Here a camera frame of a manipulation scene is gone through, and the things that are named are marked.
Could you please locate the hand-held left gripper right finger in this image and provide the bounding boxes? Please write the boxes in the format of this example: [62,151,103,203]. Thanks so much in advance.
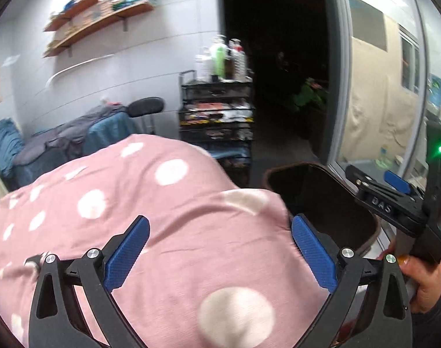
[291,214,413,348]

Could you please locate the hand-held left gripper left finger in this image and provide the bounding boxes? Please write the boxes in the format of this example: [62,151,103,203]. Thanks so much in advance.
[28,215,152,348]

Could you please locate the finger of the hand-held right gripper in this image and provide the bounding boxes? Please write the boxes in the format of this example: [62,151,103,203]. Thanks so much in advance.
[383,170,424,201]
[345,164,392,198]

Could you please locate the dark brown trash bin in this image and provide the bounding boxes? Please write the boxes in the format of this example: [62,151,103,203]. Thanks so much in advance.
[262,162,382,259]

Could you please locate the person's right forearm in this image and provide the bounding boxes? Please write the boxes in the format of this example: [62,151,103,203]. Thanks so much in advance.
[409,279,441,348]

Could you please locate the person's right hand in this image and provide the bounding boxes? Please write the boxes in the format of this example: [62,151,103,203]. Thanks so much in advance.
[378,241,441,314]

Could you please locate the pink polka dot blanket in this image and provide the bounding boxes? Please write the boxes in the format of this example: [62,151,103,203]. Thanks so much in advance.
[0,133,337,348]

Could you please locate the beige cover sheet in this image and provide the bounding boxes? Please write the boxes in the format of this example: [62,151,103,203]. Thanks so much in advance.
[345,14,430,161]

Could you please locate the black white wrapper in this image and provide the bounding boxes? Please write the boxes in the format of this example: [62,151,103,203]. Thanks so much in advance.
[24,253,46,267]

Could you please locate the potted plant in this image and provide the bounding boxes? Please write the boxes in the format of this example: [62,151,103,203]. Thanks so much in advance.
[292,77,329,114]

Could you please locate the blue massage bed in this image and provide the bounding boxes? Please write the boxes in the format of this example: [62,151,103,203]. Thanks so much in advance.
[0,103,142,191]

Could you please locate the blue folded cloth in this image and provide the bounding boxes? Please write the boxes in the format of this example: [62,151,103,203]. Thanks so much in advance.
[208,143,251,160]

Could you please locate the grey blanket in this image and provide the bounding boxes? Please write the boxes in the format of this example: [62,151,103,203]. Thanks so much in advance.
[13,103,129,168]

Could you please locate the black stool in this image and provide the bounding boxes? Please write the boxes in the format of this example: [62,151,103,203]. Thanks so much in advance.
[128,96,166,137]

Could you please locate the black mesh trolley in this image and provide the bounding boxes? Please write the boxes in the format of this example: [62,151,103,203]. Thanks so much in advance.
[177,69,255,186]

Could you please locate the blue duvet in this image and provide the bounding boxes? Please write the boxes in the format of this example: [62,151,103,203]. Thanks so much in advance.
[0,118,24,182]

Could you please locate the clear red-pump bottle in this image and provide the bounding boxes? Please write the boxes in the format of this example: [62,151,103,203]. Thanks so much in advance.
[229,38,247,81]

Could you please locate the dark brown bottle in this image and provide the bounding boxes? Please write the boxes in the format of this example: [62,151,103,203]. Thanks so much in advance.
[224,48,235,80]

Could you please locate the glass sliding door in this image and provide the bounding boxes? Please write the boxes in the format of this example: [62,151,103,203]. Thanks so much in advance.
[329,0,441,198]

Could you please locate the green pump bottle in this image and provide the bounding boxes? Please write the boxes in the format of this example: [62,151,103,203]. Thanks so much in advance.
[211,36,227,79]

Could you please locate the white curved pipe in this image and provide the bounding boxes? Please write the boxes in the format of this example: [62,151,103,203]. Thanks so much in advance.
[46,54,117,88]

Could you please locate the white pump bottle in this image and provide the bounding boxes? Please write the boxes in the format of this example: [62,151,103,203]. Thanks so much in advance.
[196,46,213,81]

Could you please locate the wall shelves with boxes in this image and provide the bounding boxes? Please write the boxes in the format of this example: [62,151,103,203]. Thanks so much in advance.
[46,0,156,49]

